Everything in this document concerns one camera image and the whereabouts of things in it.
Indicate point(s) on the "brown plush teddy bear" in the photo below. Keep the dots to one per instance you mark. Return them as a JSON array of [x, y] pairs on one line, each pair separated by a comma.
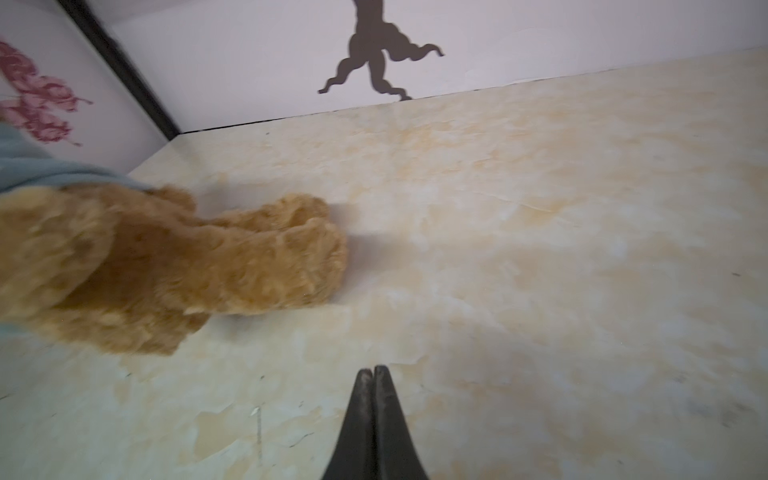
[[137, 272]]

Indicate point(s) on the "light blue teddy shirt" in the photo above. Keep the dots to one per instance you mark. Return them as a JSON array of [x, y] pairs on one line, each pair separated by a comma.
[[24, 164]]

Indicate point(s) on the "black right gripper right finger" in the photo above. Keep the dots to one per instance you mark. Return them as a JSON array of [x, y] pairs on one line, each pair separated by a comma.
[[396, 455]]

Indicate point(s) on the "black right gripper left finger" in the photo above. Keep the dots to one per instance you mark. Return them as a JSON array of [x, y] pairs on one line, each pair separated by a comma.
[[353, 457]]

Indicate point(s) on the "black corner frame post left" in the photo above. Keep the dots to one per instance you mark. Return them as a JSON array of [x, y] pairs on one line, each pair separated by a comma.
[[91, 27]]

